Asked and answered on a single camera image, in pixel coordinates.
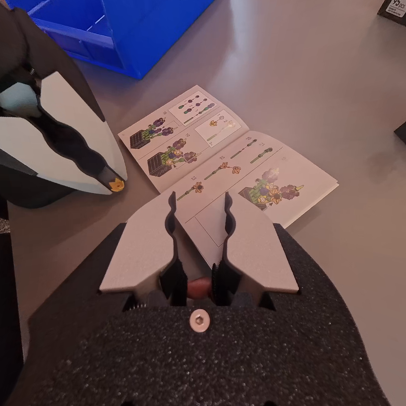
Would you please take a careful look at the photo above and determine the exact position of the black lego set box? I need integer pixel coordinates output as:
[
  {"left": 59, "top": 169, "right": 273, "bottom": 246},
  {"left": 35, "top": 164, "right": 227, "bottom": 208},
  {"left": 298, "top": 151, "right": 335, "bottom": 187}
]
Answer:
[{"left": 378, "top": 0, "right": 406, "bottom": 26}]

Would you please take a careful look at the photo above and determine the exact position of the blue plastic bin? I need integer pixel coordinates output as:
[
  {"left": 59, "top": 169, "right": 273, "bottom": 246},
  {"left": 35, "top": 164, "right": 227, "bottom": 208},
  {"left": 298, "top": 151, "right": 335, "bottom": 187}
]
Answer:
[{"left": 7, "top": 0, "right": 216, "bottom": 80}]

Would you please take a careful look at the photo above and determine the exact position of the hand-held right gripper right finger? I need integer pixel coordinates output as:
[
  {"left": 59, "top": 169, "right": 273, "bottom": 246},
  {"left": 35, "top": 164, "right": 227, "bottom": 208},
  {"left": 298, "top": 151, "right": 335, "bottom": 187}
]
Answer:
[{"left": 211, "top": 192, "right": 299, "bottom": 306}]

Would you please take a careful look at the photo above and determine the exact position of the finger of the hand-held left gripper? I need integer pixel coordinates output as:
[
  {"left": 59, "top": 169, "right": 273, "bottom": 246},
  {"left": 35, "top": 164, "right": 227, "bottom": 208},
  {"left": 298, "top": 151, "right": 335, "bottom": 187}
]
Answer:
[
  {"left": 0, "top": 111, "right": 115, "bottom": 195},
  {"left": 35, "top": 71, "right": 128, "bottom": 182}
]

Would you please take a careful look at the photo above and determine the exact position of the lego instruction booklet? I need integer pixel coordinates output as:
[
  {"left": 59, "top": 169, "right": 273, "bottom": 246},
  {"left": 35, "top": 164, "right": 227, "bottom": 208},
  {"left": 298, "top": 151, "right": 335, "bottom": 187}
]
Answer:
[{"left": 118, "top": 85, "right": 339, "bottom": 270}]

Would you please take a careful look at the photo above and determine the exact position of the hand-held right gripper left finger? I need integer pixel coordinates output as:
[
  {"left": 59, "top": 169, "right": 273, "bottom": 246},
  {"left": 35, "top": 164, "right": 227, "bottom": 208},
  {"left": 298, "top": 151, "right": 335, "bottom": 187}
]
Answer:
[{"left": 100, "top": 192, "right": 189, "bottom": 306}]

